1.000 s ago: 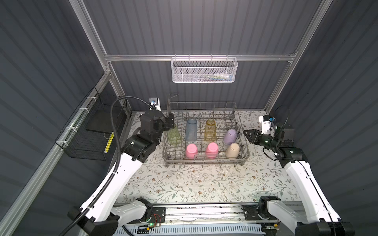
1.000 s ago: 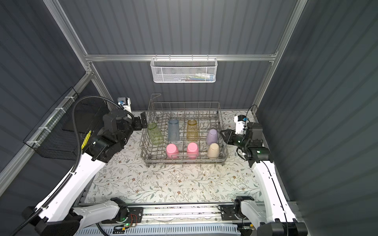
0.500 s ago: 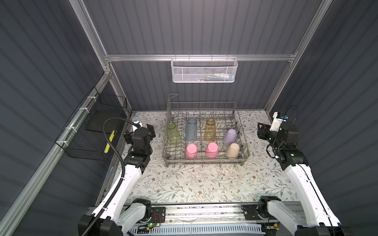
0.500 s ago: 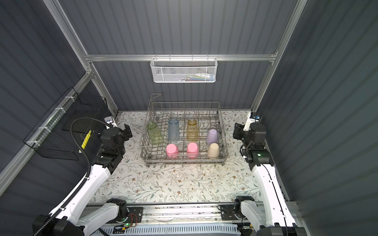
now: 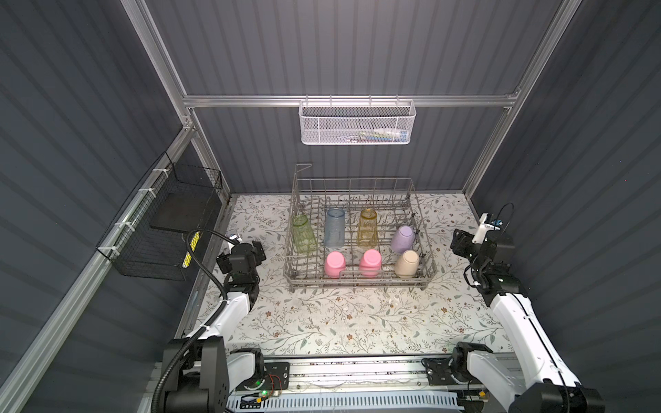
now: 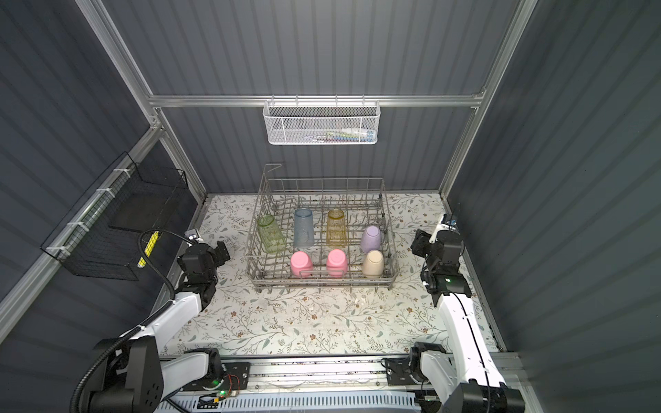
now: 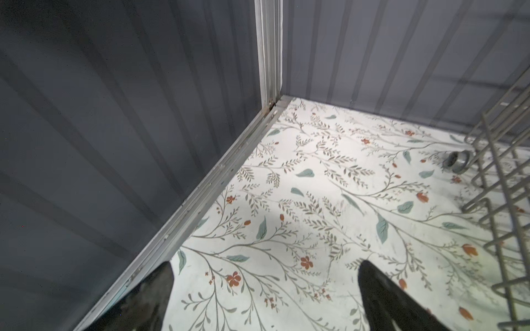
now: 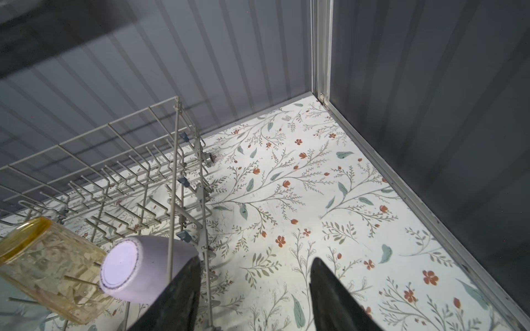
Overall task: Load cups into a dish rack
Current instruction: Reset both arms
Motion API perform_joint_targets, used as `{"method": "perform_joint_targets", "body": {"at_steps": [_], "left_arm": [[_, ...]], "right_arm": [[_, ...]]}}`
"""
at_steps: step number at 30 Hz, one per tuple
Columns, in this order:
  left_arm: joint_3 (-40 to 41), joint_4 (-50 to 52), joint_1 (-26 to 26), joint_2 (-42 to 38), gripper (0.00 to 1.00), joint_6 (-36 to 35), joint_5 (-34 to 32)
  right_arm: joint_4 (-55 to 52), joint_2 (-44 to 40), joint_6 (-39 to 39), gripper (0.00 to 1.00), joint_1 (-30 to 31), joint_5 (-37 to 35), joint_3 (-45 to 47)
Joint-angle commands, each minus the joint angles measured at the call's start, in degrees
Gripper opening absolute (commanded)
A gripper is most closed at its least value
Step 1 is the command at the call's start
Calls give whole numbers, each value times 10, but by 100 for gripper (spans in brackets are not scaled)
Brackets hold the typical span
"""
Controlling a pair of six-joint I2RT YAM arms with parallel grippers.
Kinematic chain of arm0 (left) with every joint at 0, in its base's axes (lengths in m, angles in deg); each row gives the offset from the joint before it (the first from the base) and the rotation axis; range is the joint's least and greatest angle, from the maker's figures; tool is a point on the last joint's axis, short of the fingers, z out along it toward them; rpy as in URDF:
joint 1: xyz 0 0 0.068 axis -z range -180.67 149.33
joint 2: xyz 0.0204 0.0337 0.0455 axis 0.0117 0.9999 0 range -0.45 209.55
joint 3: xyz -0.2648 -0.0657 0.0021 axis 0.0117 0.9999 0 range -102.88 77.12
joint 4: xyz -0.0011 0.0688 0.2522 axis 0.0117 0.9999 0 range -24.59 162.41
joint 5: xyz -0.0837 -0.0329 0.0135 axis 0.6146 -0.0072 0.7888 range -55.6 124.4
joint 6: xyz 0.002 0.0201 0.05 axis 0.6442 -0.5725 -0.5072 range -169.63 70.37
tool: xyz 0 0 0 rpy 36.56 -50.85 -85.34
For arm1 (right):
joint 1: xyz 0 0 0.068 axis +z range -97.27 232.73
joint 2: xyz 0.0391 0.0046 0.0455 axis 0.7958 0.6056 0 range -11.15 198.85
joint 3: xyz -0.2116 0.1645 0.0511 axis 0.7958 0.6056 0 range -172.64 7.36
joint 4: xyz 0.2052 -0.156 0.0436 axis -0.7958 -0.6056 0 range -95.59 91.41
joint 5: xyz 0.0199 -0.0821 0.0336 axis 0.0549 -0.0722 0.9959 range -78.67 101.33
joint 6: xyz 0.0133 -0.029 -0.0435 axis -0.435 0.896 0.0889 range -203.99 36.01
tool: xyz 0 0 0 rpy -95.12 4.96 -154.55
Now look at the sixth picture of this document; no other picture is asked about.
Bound blue transparent cup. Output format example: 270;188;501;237
294;208;314;249

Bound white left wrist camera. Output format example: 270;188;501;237
184;228;202;244

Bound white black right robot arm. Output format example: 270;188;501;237
409;225;526;412

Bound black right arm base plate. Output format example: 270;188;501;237
380;357;427;386

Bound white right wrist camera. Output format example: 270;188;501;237
430;213;458;244

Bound pink plastic cup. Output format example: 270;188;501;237
326;249;349;278
290;251;313;278

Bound floral table mat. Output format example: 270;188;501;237
146;193;499;357

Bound white slotted cable duct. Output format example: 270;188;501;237
172;391;422;412

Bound white mesh wall basket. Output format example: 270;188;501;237
263;100;381;146

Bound green transparent cup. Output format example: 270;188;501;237
258;214;286;254

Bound items in white basket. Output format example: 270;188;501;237
306;127;377;144

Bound lilac plastic cup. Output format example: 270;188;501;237
361;225;382;254

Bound beige plastic cup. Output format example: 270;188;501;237
363;250;385;278

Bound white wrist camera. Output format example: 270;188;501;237
430;213;458;244
184;228;202;244

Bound yellow transparent cup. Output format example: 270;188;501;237
326;208;348;248

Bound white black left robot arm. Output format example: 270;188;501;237
69;242;231;412

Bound black wire wall basket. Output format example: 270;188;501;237
41;153;189;282

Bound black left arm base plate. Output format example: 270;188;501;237
182;362;251;392

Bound grey wire dish rack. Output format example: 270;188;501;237
246;163;397;291

